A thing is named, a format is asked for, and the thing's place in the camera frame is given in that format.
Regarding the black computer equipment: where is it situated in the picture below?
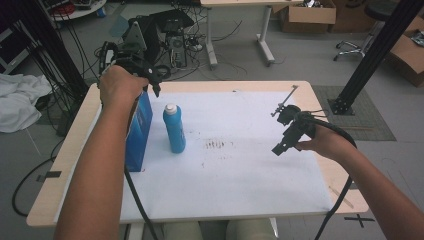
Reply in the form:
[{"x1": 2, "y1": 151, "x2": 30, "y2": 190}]
[{"x1": 146, "y1": 9, "x2": 196, "y2": 72}]

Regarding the open cardboard box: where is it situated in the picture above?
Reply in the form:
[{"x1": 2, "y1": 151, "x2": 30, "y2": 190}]
[
  {"x1": 385, "y1": 15, "x2": 424, "y2": 88},
  {"x1": 279, "y1": 0, "x2": 338, "y2": 34}
]

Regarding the white crumpled cloth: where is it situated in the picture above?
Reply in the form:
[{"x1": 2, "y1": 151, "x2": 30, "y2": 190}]
[{"x1": 0, "y1": 73, "x2": 53, "y2": 134}]

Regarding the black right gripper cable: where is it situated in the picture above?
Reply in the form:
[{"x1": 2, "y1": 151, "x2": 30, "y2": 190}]
[{"x1": 299, "y1": 111, "x2": 358, "y2": 240}]

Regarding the black stand with cables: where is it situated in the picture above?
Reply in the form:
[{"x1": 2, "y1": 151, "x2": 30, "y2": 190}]
[{"x1": 0, "y1": 0, "x2": 89, "y2": 101}]

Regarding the black metal frame post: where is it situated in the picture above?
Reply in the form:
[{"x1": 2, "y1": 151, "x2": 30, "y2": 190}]
[{"x1": 328, "y1": 0, "x2": 424, "y2": 116}]

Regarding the white-legged wooden table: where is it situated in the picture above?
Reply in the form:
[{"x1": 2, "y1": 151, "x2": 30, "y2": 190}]
[{"x1": 199, "y1": 0, "x2": 305, "y2": 70}]

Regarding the blue carton box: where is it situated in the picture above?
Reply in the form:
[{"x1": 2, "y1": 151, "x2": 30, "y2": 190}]
[{"x1": 124, "y1": 90, "x2": 154, "y2": 173}]

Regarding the white paper sheet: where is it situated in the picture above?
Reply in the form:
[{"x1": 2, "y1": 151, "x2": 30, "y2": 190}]
[{"x1": 54, "y1": 89, "x2": 335, "y2": 224}]

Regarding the blue bottle with white cap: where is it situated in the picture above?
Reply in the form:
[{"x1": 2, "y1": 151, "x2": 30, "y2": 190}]
[{"x1": 162, "y1": 103, "x2": 187, "y2": 155}]

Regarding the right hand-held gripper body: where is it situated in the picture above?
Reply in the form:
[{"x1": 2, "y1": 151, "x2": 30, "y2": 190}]
[{"x1": 270, "y1": 84, "x2": 318, "y2": 145}]

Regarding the round white table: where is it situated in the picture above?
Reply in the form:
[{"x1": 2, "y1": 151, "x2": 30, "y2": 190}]
[{"x1": 46, "y1": 0, "x2": 108, "y2": 22}]

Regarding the person's left hand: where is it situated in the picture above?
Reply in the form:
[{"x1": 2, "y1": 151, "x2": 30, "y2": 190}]
[{"x1": 99, "y1": 64, "x2": 150, "y2": 108}]

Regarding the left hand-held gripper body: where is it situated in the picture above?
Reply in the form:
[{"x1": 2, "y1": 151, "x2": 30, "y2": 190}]
[{"x1": 99, "y1": 20, "x2": 165, "y2": 84}]

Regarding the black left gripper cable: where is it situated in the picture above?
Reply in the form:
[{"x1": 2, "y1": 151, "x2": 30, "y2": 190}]
[{"x1": 124, "y1": 166, "x2": 158, "y2": 240}]

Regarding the grey floor mat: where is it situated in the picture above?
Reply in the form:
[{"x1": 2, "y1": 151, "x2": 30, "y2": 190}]
[{"x1": 312, "y1": 84, "x2": 398, "y2": 142}]

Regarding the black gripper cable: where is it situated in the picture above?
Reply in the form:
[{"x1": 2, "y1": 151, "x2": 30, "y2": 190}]
[
  {"x1": 124, "y1": 166, "x2": 158, "y2": 240},
  {"x1": 299, "y1": 111, "x2": 358, "y2": 240}
]

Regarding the black floor cable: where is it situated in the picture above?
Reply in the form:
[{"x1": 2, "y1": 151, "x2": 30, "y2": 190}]
[{"x1": 11, "y1": 155, "x2": 57, "y2": 218}]

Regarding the office chair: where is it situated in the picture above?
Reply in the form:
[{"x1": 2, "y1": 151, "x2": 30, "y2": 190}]
[{"x1": 333, "y1": 0, "x2": 399, "y2": 63}]

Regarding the black tape strip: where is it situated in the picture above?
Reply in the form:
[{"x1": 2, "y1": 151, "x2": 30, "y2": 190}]
[{"x1": 35, "y1": 170, "x2": 63, "y2": 183}]

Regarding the person's right hand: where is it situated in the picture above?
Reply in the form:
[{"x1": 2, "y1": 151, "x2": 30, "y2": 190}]
[{"x1": 294, "y1": 125, "x2": 356, "y2": 163}]

